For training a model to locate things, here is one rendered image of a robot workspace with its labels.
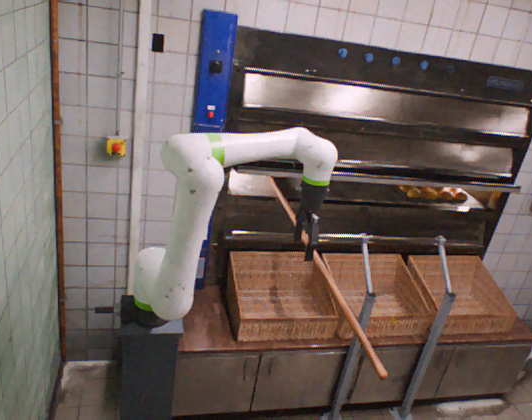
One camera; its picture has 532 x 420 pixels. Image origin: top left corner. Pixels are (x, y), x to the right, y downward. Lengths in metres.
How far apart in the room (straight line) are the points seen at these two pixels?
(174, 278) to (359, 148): 1.65
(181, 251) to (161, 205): 1.31
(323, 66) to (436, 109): 0.74
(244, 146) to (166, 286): 0.49
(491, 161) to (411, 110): 0.70
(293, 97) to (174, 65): 0.63
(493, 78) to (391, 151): 0.71
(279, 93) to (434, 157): 1.06
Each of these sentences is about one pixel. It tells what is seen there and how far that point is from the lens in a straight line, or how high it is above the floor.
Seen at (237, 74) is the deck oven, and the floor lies 1.87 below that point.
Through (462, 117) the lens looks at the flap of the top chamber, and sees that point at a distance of 3.02.
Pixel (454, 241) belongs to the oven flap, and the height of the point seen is 0.96.
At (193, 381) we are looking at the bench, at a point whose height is 0.36.
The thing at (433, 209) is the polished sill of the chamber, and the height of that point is 1.18.
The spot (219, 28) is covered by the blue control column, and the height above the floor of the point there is 2.08.
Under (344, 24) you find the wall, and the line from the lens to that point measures 2.57.
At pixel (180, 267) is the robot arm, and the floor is 1.53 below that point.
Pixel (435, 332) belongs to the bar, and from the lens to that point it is 2.90.
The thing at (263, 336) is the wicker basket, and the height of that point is 0.61.
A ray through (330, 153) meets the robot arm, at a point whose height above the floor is 1.85.
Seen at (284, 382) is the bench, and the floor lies 0.31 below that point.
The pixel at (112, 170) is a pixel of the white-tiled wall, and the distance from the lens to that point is 2.58.
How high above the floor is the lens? 2.29
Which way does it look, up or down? 25 degrees down
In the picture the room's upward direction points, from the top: 10 degrees clockwise
